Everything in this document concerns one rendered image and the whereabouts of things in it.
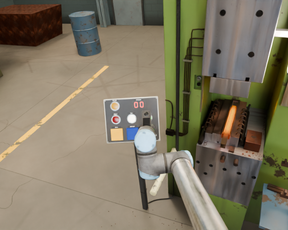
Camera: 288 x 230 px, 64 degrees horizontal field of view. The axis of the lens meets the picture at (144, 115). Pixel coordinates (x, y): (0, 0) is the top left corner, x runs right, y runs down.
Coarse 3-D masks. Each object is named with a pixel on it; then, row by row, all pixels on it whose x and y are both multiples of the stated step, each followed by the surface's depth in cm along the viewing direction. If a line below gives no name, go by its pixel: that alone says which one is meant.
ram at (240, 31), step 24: (216, 0) 102; (240, 0) 98; (264, 0) 95; (216, 24) 108; (240, 24) 103; (264, 24) 99; (216, 48) 114; (240, 48) 109; (264, 48) 104; (216, 72) 120; (240, 72) 115; (264, 72) 110
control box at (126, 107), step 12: (156, 96) 143; (108, 108) 145; (120, 108) 144; (132, 108) 144; (144, 108) 144; (156, 108) 143; (108, 120) 146; (120, 120) 145; (156, 120) 144; (108, 132) 146; (156, 132) 145
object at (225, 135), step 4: (232, 108) 159; (232, 112) 156; (232, 116) 152; (228, 120) 149; (232, 120) 149; (228, 124) 146; (228, 128) 143; (224, 132) 140; (228, 132) 140; (224, 136) 136; (228, 136) 138; (224, 140) 134; (224, 144) 131
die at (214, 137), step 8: (224, 104) 167; (240, 104) 166; (216, 112) 162; (224, 112) 159; (240, 112) 158; (216, 120) 154; (224, 120) 152; (240, 120) 150; (208, 128) 148; (216, 128) 146; (224, 128) 144; (232, 128) 144; (208, 136) 146; (216, 136) 144; (232, 136) 139; (232, 144) 142
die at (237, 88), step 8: (216, 80) 123; (224, 80) 121; (232, 80) 119; (240, 80) 118; (248, 80) 117; (216, 88) 125; (224, 88) 123; (232, 88) 122; (240, 88) 120; (248, 88) 118; (240, 96) 122
